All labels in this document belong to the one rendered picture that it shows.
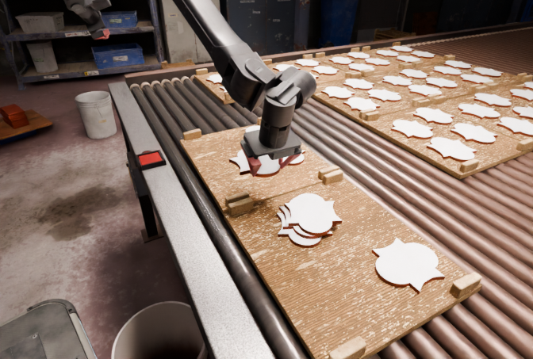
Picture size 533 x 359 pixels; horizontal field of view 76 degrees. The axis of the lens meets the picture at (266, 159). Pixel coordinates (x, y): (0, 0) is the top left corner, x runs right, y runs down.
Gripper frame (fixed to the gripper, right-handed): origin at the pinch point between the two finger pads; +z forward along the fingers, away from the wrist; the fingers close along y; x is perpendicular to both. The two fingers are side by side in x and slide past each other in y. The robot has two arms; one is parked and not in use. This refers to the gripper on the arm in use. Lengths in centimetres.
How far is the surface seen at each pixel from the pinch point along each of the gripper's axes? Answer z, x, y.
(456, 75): 29, -49, -132
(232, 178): 16.6, -12.1, 2.5
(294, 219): 6.3, 10.5, -2.7
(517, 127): 12, 1, -97
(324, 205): 6.7, 9.4, -11.1
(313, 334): 2.0, 33.0, 6.6
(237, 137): 23.5, -33.4, -7.6
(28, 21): 170, -436, 98
